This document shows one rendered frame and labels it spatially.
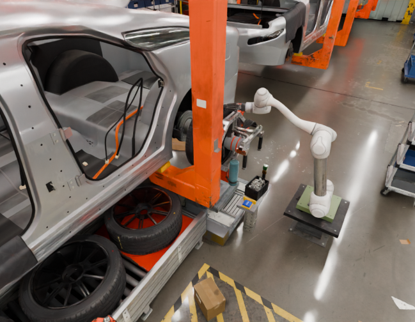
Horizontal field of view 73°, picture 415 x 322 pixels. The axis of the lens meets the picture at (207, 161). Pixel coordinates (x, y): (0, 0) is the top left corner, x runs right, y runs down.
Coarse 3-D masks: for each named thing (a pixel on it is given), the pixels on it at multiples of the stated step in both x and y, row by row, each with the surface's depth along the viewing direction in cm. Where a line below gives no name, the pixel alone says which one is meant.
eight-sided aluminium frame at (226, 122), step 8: (232, 112) 249; (240, 112) 251; (224, 120) 237; (232, 120) 241; (240, 120) 262; (224, 128) 235; (224, 136) 237; (240, 136) 283; (232, 152) 281; (224, 168) 261
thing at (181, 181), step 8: (168, 168) 255; (176, 168) 255; (184, 168) 248; (192, 168) 235; (152, 176) 258; (160, 176) 251; (168, 176) 246; (176, 176) 242; (184, 176) 236; (192, 176) 230; (160, 184) 257; (168, 184) 250; (176, 184) 244; (184, 184) 238; (192, 184) 235; (176, 192) 250; (184, 192) 244; (192, 192) 237; (192, 200) 243
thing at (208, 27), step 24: (192, 0) 150; (216, 0) 146; (192, 24) 157; (216, 24) 154; (192, 48) 165; (216, 48) 162; (192, 72) 174; (216, 72) 171; (192, 96) 184; (216, 96) 181; (192, 120) 195; (216, 120) 192; (216, 144) 203; (216, 168) 219; (216, 192) 235
